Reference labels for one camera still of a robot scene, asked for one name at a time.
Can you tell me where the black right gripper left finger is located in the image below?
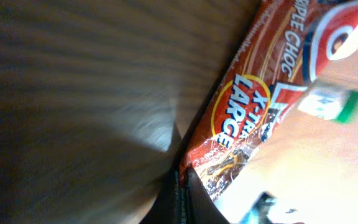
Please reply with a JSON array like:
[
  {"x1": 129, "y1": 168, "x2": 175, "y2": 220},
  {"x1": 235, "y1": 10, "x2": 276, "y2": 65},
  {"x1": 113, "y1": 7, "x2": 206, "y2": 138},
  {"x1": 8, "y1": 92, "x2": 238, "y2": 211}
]
[{"x1": 140, "y1": 124, "x2": 185, "y2": 224}]

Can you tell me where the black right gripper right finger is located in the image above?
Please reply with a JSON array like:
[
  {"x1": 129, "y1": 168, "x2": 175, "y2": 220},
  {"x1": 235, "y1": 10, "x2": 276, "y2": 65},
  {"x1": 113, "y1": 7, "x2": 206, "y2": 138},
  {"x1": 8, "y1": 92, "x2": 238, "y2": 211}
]
[{"x1": 186, "y1": 167, "x2": 229, "y2": 224}]

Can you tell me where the green lid white jar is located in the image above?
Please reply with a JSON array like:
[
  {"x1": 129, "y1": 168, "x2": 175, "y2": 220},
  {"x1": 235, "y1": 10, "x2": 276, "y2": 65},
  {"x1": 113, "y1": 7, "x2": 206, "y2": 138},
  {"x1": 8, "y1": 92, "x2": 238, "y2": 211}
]
[{"x1": 297, "y1": 81, "x2": 358, "y2": 124}]

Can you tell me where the red chocolate bar wrapper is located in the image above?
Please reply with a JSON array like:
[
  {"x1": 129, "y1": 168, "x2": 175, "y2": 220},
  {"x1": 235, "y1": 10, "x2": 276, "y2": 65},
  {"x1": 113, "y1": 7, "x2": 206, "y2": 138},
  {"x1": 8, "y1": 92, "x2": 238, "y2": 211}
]
[{"x1": 178, "y1": 0, "x2": 358, "y2": 200}]

